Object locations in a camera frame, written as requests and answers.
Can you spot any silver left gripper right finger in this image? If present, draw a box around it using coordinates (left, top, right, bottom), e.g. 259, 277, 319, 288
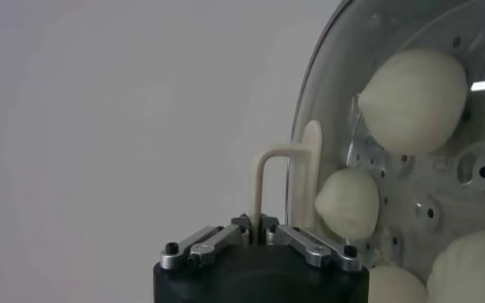
260, 216, 363, 273

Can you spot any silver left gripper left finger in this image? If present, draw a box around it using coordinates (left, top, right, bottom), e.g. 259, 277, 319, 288
159, 213, 254, 272

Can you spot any white steamed baozi bun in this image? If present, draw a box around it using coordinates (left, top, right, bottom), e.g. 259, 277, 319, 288
357, 48, 469, 156
367, 264, 429, 303
314, 167, 381, 241
426, 229, 485, 303

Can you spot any round glass pot lid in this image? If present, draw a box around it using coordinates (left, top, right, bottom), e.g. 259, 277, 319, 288
248, 0, 485, 303

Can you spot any stainless steel steamer basket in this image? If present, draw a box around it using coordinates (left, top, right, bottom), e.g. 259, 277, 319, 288
346, 0, 485, 286

